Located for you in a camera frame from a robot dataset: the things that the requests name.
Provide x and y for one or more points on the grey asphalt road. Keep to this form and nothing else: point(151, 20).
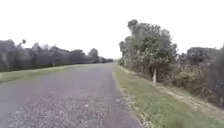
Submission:
point(78, 90)

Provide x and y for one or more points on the tall tree with pale trunk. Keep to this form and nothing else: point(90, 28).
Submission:
point(151, 46)

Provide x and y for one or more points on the grass verge with dirt strip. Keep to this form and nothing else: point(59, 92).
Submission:
point(156, 106)

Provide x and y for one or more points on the long row of dark trees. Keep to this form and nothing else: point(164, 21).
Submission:
point(40, 57)

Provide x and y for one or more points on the dense roadside bushes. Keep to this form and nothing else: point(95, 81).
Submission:
point(200, 73)

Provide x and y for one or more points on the narrow grass verge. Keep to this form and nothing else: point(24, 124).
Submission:
point(23, 74)

